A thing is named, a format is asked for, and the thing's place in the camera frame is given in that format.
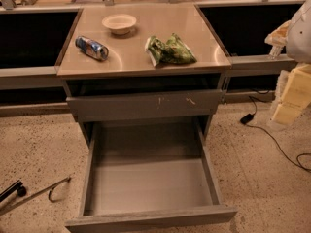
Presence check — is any black floor cable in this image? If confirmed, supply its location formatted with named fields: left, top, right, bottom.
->
left=246, top=88, right=311, bottom=173

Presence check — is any closed grey upper drawer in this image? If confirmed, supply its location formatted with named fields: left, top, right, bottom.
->
left=67, top=89, right=222, bottom=122

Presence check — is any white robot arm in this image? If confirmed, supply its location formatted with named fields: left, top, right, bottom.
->
left=264, top=0, right=311, bottom=129

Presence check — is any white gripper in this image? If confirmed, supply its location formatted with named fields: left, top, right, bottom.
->
left=264, top=20, right=311, bottom=129

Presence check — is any green jalapeno chip bag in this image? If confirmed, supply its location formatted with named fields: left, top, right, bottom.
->
left=145, top=33, right=196, bottom=66

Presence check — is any blue soda can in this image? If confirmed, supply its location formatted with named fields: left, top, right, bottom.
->
left=75, top=36, right=109, bottom=61

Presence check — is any black power adapter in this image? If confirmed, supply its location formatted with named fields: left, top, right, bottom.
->
left=240, top=114, right=254, bottom=125

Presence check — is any grey drawer cabinet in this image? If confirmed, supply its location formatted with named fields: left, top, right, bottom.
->
left=54, top=3, right=238, bottom=233

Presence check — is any black caster wheel leg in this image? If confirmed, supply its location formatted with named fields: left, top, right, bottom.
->
left=0, top=180, right=27, bottom=202

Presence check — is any open grey lower drawer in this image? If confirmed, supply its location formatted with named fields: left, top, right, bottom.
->
left=66, top=117, right=237, bottom=233

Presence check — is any white paper bowl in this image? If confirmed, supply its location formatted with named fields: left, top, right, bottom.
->
left=102, top=14, right=137, bottom=35

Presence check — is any metal rod with hook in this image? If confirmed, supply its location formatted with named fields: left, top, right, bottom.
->
left=0, top=177, right=71, bottom=216

